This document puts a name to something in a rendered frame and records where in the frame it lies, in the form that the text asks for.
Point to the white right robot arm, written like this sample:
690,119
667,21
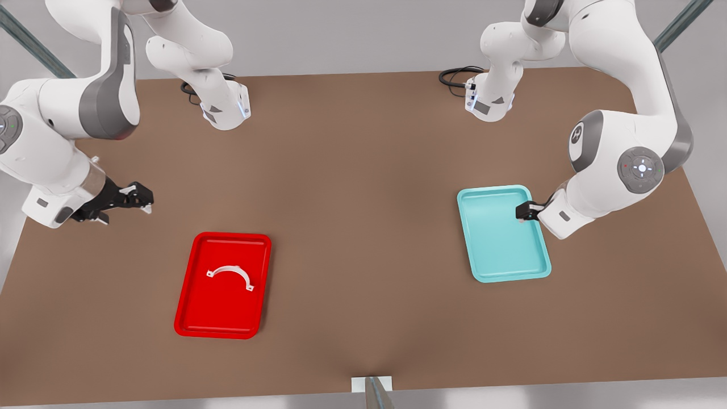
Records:
51,108

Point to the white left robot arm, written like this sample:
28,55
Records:
619,113

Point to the white drainage pipe clamp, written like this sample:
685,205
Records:
230,269

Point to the cyan rectangular tray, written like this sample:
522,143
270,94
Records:
502,250

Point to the red rectangular tray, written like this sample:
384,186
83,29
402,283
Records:
222,309

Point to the silver frame post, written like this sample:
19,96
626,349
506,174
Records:
681,23
377,395
34,44

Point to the pale post foot plate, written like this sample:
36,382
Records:
356,384

